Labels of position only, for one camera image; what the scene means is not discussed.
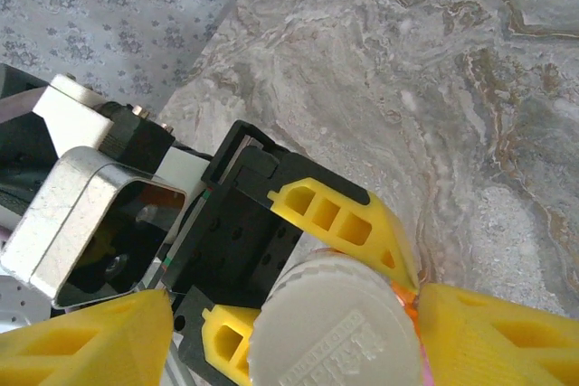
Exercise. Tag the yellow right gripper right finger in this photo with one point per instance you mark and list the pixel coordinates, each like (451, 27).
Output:
(497, 345)

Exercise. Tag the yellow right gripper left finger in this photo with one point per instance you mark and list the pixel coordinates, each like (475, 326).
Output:
(90, 350)

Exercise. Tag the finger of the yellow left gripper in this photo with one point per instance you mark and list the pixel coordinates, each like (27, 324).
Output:
(226, 341)
(375, 232)

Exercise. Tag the white-capped bottle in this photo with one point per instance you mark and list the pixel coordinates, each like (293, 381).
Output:
(335, 327)

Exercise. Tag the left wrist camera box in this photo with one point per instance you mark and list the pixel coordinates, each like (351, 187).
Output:
(59, 223)

